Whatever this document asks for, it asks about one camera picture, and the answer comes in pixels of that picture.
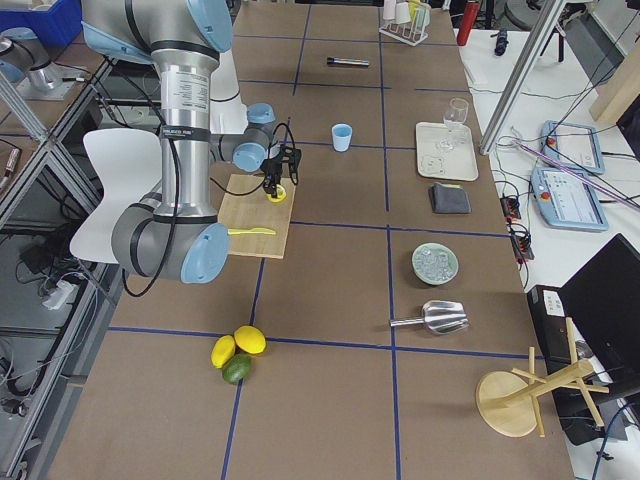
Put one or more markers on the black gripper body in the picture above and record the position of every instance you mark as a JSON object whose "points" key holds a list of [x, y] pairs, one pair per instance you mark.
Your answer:
{"points": [[271, 167]]}

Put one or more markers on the yellow lemon slice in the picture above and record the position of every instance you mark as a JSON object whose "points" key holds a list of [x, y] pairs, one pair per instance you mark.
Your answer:
{"points": [[282, 196]]}

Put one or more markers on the steel muddler black tip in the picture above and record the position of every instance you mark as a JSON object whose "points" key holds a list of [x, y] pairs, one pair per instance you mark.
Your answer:
{"points": [[347, 62]]}

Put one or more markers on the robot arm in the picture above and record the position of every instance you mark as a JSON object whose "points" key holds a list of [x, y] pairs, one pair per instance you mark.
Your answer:
{"points": [[173, 232]]}

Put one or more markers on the light blue plastic cup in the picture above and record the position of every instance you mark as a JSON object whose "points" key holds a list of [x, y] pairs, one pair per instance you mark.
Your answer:
{"points": [[341, 136]]}

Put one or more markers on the yellow whole lemon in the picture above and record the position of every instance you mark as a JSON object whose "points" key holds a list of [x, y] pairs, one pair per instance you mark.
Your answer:
{"points": [[223, 350], [250, 339]]}

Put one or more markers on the wooden cup tree stand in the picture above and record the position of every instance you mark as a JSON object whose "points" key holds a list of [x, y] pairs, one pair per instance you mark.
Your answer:
{"points": [[508, 400]]}

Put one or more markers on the bamboo cutting board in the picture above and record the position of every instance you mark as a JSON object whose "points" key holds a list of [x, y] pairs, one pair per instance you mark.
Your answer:
{"points": [[257, 210]]}

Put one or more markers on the yellow plastic knife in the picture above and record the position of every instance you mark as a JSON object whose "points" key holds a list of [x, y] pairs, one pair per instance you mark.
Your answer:
{"points": [[251, 231]]}

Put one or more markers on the cream bear serving tray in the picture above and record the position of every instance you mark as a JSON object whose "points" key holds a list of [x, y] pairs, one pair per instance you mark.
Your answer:
{"points": [[432, 161]]}

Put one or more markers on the green bowl of ice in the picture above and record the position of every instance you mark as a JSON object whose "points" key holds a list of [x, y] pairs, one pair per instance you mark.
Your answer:
{"points": [[434, 264]]}

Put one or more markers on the folded grey cloth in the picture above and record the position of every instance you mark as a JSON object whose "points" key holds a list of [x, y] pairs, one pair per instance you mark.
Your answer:
{"points": [[449, 199]]}

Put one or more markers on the green lime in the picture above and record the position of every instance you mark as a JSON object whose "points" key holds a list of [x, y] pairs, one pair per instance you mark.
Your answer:
{"points": [[237, 368]]}

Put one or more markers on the clear wine glass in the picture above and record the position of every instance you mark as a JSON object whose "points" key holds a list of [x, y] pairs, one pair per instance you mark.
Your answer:
{"points": [[454, 117]]}

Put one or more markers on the steel ice scoop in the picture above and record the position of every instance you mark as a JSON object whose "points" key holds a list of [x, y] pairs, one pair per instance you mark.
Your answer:
{"points": [[440, 317]]}

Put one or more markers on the red bottle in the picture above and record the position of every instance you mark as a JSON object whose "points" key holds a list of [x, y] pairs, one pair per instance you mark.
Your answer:
{"points": [[467, 22]]}

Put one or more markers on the near blue teach pendant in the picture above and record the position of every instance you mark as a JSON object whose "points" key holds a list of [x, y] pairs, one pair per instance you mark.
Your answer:
{"points": [[566, 201]]}

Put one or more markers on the blue teach pendant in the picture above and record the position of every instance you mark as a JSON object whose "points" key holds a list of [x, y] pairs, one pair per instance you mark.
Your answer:
{"points": [[566, 201], [575, 145]]}

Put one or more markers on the far blue teach pendant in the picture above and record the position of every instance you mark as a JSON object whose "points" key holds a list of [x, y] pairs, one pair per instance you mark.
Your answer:
{"points": [[575, 145]]}

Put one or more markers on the black computer monitor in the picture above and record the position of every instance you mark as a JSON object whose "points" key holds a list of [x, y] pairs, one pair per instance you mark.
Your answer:
{"points": [[602, 298]]}

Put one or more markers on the white wire cup rack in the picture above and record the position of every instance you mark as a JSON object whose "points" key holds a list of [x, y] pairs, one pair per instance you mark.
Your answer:
{"points": [[405, 21]]}

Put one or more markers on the aluminium frame post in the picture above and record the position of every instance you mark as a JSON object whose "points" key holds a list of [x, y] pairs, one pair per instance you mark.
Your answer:
{"points": [[547, 20]]}

